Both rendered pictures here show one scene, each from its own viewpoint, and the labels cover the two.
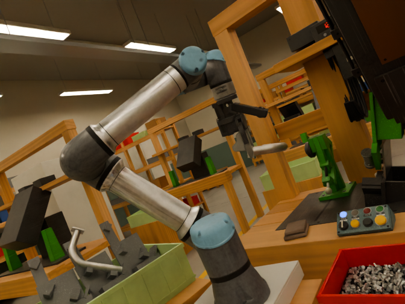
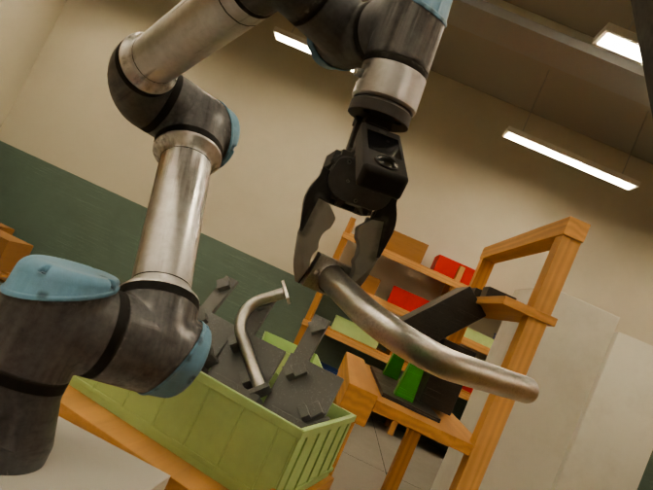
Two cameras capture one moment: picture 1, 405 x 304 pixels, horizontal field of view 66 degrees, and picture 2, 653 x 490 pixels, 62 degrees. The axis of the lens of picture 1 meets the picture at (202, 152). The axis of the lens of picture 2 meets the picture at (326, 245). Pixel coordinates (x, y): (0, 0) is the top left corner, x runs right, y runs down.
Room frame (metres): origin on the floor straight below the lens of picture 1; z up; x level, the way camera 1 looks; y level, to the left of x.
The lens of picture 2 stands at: (0.75, -0.67, 1.22)
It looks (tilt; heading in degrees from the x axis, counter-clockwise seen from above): 5 degrees up; 62
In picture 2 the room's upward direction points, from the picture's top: 25 degrees clockwise
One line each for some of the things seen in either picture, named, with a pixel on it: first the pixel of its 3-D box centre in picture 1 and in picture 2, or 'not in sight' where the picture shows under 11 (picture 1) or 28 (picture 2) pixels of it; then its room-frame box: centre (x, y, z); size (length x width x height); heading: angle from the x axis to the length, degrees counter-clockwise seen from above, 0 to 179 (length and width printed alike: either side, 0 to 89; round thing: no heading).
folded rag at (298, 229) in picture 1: (296, 229); not in sight; (1.10, -0.20, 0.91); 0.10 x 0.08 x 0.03; 154
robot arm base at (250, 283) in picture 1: (235, 283); (1, 402); (0.82, 0.05, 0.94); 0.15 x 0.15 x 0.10
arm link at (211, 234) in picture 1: (217, 242); (54, 313); (0.83, 0.05, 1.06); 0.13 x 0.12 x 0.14; 10
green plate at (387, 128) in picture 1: (386, 118); not in sight; (1.04, -0.61, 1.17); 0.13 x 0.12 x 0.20; 51
